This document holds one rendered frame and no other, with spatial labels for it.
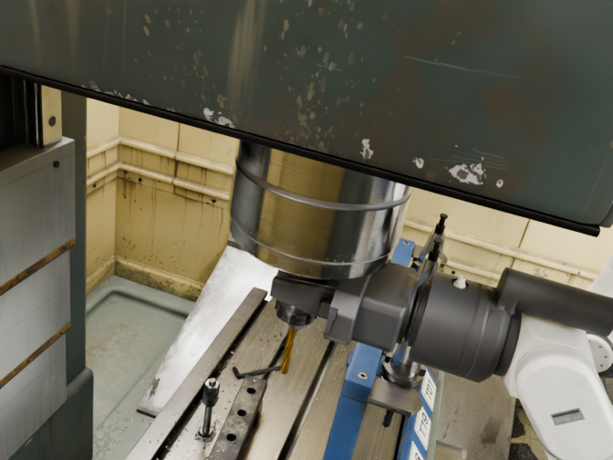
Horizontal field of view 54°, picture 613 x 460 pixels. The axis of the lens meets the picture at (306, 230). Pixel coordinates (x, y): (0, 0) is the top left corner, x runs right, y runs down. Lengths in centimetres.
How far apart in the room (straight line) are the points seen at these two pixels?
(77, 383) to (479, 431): 95
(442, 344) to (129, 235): 156
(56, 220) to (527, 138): 75
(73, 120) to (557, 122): 80
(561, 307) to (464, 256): 113
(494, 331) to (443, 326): 4
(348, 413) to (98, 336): 114
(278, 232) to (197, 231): 139
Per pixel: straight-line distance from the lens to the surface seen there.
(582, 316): 56
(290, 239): 48
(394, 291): 55
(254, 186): 48
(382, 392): 85
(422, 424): 124
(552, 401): 55
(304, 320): 59
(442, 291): 54
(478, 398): 165
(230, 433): 109
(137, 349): 183
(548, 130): 38
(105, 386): 172
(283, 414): 123
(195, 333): 167
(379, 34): 37
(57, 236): 99
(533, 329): 55
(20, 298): 98
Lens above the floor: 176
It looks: 27 degrees down
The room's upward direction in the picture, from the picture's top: 11 degrees clockwise
